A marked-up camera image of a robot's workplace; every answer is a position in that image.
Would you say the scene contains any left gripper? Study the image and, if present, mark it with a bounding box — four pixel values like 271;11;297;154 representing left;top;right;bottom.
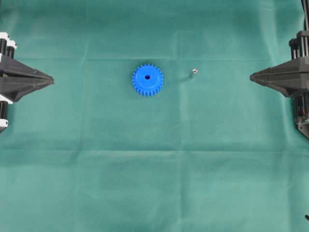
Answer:
0;32;55;134

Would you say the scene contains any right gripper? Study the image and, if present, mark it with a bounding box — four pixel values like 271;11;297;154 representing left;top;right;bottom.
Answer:
250;30;309;138

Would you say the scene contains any blue plastic gear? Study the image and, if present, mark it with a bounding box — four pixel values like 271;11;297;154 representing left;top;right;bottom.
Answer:
131;64;164;97

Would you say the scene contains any green table cloth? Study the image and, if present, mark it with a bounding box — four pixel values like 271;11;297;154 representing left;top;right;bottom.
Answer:
0;0;309;232

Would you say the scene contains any black cable top right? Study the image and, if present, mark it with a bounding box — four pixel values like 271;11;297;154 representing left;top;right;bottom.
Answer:
301;0;309;32

